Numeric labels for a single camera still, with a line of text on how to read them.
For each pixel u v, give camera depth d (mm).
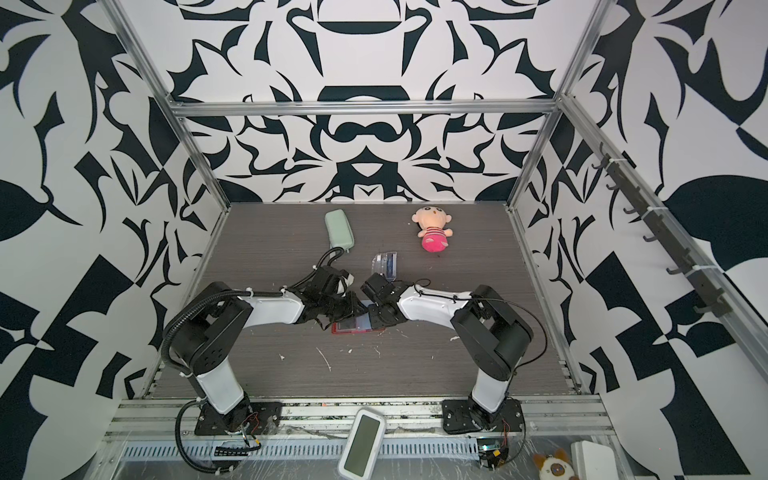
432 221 1069
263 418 743
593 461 662
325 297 775
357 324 892
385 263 996
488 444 723
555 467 661
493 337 468
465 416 742
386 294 701
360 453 658
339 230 1083
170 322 493
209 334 476
